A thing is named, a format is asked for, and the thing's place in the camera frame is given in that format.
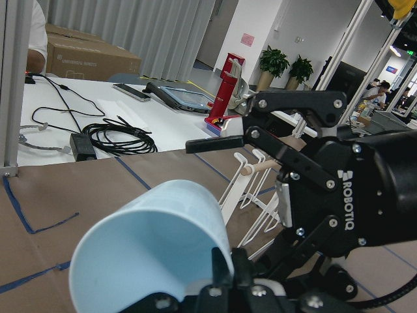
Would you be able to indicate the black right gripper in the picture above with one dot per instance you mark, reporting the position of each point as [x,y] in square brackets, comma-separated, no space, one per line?
[340,194]

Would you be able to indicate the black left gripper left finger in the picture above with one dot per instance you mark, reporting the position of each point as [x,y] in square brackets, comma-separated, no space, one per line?
[221,276]

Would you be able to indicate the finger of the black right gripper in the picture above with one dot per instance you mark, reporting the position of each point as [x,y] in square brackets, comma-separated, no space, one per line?
[228,143]

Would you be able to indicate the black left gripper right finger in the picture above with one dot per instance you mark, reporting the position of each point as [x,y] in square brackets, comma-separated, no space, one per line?
[245,294]

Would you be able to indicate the light blue cup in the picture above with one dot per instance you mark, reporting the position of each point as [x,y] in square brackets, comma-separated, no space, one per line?
[161,241]

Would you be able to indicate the potted plant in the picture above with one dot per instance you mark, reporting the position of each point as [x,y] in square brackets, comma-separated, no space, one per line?
[273,62]
[300,71]

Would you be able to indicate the red stand tool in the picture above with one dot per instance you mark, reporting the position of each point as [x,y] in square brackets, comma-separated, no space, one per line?
[231,75]

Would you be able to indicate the teach pendant tablet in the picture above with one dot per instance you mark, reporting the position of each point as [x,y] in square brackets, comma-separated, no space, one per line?
[180,99]

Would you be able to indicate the black power adapter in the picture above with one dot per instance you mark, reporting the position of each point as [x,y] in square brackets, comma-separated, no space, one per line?
[82,147]

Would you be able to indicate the cardboard box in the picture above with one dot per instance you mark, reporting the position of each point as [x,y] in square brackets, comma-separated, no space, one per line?
[78,55]

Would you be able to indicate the white wire cup rack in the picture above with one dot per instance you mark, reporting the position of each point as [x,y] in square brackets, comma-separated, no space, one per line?
[244,190]

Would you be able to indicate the aluminium frame post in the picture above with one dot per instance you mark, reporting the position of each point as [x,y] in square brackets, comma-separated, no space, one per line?
[15,29]

